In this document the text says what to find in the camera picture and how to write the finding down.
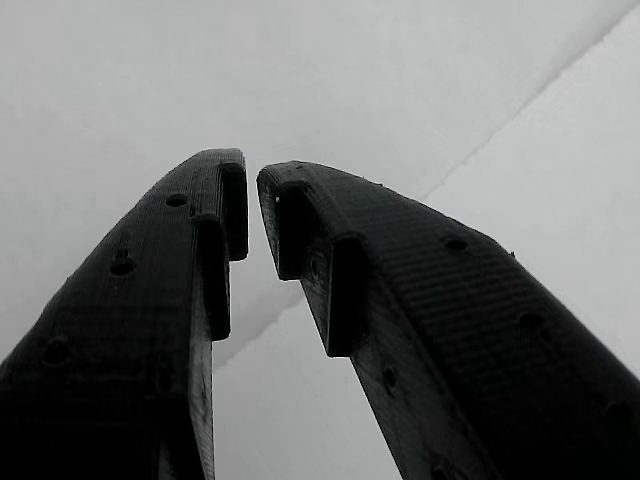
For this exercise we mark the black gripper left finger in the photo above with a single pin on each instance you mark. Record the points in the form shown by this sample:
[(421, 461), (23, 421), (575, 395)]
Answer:
[(115, 325)]

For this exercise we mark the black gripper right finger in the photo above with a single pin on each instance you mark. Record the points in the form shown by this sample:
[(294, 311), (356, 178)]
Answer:
[(475, 340)]

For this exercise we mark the white paper table cover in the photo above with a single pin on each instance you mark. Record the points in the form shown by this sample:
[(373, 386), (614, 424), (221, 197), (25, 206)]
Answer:
[(150, 75)]

